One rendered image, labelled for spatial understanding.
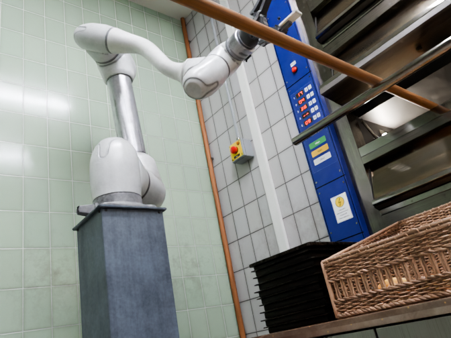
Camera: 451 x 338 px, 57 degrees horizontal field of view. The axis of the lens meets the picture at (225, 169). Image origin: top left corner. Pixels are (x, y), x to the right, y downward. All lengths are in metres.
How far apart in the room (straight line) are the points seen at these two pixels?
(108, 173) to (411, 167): 1.04
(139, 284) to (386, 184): 0.95
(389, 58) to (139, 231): 1.04
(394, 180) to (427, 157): 0.14
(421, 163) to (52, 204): 1.43
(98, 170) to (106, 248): 0.28
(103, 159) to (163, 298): 0.47
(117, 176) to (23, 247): 0.60
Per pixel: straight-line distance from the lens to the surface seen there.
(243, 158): 2.10
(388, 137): 1.66
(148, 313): 1.21
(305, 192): 1.85
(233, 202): 2.19
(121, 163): 1.34
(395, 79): 1.25
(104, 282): 1.19
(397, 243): 1.05
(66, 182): 1.92
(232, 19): 0.90
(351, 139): 1.74
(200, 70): 1.32
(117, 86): 1.76
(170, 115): 2.39
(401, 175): 1.61
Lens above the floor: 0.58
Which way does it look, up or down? 22 degrees up
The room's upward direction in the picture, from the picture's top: 12 degrees counter-clockwise
